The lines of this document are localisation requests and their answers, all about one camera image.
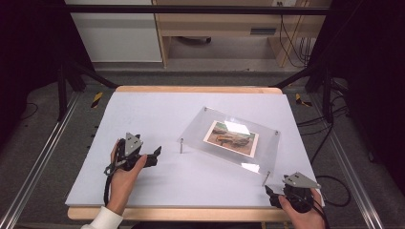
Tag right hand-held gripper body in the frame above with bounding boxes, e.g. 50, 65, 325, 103
281, 172, 322, 214

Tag clear acrylic photo frame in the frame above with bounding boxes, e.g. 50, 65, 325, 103
177, 106, 282, 187

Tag black hanging cables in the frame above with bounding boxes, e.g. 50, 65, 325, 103
276, 1, 312, 69

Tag white cabinet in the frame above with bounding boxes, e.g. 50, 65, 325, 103
64, 0, 163, 63

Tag grey desk label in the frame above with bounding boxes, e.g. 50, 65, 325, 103
249, 27, 278, 36

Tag light wooden desk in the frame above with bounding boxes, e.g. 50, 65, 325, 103
152, 0, 332, 69

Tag person's left hand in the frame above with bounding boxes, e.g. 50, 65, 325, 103
106, 138, 148, 216

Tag black floor cable loop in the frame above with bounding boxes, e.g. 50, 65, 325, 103
295, 94, 352, 208

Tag white table cover board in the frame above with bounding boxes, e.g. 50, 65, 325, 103
65, 92, 326, 208

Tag aluminium floor rail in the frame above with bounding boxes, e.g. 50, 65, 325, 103
0, 92, 81, 229
309, 92, 386, 229

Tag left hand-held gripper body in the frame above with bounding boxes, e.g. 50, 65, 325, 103
104, 132, 153, 177

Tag painting print photo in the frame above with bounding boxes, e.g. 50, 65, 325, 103
202, 119, 260, 158

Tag black horizontal frame bar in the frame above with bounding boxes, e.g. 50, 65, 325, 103
65, 4, 330, 15

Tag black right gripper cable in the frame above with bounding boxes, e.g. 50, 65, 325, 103
299, 194, 331, 229

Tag black metal stand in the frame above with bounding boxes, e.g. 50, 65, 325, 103
56, 59, 119, 122
272, 62, 334, 124

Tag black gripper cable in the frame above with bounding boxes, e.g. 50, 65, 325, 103
103, 174, 113, 207
299, 194, 331, 229

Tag thin black floor cable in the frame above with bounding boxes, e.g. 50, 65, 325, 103
17, 101, 39, 122

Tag black curtain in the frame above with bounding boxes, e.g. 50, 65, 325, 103
307, 0, 405, 195
0, 0, 96, 151

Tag yellow black tape strip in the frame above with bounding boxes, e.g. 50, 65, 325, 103
91, 92, 104, 110
294, 93, 313, 108

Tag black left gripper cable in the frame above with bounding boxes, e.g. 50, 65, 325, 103
103, 174, 113, 207

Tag person's right hand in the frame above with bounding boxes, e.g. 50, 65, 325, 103
277, 188, 327, 229

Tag wooden table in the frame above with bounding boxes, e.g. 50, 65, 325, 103
67, 85, 324, 222

